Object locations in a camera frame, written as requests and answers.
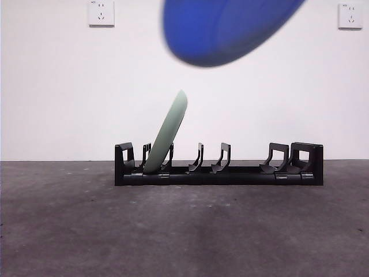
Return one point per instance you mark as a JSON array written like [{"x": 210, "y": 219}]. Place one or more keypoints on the pale green round plate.
[{"x": 168, "y": 130}]

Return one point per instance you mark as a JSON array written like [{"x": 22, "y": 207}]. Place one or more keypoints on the blue round plate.
[{"x": 219, "y": 29}]

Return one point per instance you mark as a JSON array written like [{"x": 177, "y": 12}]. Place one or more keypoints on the black plastic plate rack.
[{"x": 230, "y": 179}]

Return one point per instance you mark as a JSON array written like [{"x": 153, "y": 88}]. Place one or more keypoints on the white wall socket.
[
  {"x": 101, "y": 14},
  {"x": 350, "y": 17}
]

